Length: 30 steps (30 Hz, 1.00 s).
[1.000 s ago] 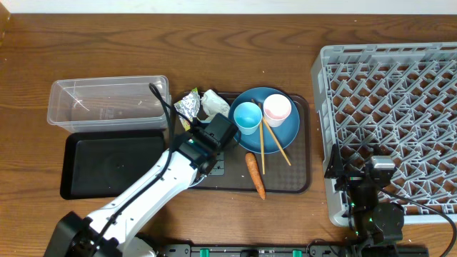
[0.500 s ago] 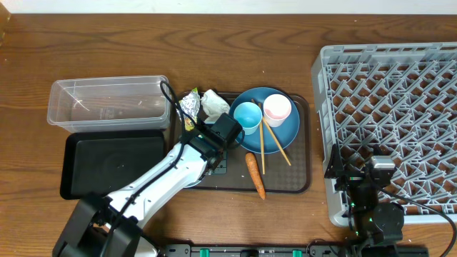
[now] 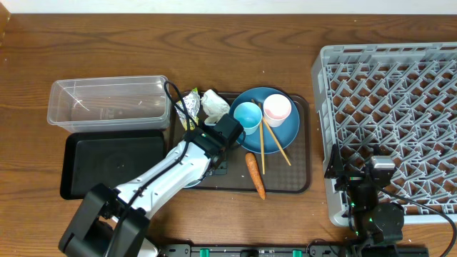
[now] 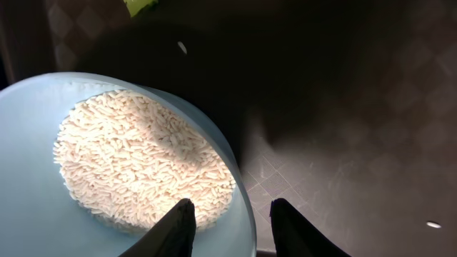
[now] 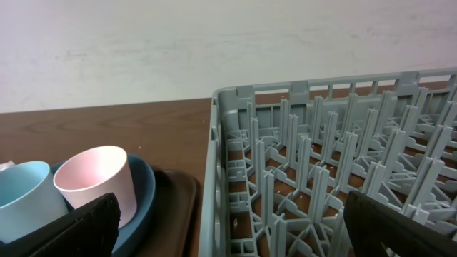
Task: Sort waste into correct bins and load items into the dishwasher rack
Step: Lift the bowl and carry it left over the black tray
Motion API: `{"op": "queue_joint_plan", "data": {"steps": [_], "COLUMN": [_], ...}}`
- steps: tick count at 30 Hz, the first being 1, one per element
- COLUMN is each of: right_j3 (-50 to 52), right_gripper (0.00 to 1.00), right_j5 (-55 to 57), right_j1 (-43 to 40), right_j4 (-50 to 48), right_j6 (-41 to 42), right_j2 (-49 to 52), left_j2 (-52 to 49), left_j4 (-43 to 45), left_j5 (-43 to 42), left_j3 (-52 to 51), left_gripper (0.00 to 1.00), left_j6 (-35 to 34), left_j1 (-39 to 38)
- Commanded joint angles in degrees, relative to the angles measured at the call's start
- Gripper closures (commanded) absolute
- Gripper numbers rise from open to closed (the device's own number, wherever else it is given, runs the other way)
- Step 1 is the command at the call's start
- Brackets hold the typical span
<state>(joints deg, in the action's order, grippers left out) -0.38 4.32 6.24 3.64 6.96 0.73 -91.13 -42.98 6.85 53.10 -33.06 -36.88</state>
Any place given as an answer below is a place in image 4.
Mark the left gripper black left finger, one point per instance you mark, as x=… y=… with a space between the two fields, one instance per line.
x=172 y=236

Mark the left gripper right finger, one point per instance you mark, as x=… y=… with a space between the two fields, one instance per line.
x=296 y=236

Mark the white rice pile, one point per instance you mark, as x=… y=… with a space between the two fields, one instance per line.
x=128 y=159

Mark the light blue bowl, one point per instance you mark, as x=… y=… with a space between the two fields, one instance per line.
x=38 y=216

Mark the foil snack wrapper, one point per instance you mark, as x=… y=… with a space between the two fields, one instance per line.
x=135 y=7

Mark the brown serving tray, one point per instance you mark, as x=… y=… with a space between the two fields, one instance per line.
x=347 y=109

